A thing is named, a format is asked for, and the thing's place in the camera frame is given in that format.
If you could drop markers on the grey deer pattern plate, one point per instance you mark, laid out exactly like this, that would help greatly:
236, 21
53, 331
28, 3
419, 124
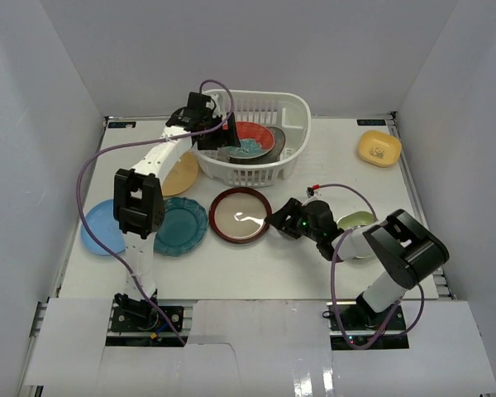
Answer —
272, 156

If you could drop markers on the teal scalloped plate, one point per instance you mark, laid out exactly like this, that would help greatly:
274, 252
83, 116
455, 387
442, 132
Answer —
183, 229

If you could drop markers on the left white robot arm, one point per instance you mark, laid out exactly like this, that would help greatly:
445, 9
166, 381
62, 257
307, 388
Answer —
138, 202

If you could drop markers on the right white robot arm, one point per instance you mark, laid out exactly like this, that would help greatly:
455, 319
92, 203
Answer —
408, 252

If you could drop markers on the white plastic dish basket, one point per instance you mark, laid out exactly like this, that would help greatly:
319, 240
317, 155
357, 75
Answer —
286, 111

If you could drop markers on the dark red rimmed plate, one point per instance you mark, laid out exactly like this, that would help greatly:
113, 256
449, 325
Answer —
237, 215

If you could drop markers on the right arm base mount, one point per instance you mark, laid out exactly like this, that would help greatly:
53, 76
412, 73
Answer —
361, 329

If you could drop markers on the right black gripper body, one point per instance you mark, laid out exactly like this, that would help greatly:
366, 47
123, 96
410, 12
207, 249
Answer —
305, 229

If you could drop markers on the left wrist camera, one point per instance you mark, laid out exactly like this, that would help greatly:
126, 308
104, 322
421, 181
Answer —
216, 105

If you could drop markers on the yellow square dish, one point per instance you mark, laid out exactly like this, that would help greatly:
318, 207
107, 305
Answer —
379, 148

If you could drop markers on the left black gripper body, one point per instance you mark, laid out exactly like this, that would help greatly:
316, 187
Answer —
214, 135

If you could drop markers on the green square dish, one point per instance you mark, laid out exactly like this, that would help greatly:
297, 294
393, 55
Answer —
357, 219

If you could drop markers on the round yellow plate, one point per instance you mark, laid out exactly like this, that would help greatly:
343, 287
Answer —
182, 176

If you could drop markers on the round light blue plate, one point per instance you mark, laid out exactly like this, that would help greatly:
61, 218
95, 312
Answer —
105, 228

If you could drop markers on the red teal floral plate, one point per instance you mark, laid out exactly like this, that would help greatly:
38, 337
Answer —
256, 140

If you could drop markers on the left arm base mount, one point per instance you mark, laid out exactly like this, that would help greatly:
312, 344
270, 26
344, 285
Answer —
136, 323

